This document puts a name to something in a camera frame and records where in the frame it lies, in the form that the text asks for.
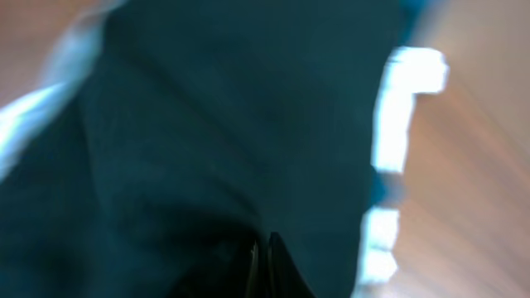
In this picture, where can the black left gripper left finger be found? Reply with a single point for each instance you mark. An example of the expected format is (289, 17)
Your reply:
(253, 273)

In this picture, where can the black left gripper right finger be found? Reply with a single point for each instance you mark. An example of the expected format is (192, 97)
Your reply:
(284, 280)

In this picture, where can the black shorts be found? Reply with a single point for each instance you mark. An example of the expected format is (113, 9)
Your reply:
(203, 128)

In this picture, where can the white garment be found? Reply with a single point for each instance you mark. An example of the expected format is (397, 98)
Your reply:
(66, 67)

